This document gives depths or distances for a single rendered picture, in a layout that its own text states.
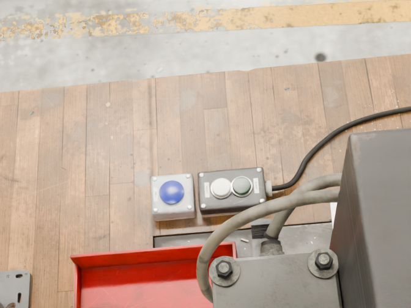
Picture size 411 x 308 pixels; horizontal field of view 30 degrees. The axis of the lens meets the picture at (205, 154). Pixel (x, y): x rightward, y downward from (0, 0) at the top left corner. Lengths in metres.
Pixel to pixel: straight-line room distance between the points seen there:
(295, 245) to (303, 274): 0.66
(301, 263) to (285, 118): 0.76
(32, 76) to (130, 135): 1.26
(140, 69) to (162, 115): 1.15
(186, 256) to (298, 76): 0.38
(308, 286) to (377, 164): 0.15
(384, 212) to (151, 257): 0.79
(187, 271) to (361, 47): 1.43
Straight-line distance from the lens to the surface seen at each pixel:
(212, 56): 2.45
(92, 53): 2.53
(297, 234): 1.21
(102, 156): 1.30
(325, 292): 0.54
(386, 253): 0.41
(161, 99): 1.33
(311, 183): 0.56
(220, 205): 1.20
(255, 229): 1.12
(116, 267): 1.21
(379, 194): 0.42
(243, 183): 1.20
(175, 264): 1.20
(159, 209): 1.20
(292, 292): 0.54
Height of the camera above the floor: 2.03
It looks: 63 degrees down
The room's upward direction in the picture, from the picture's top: 11 degrees counter-clockwise
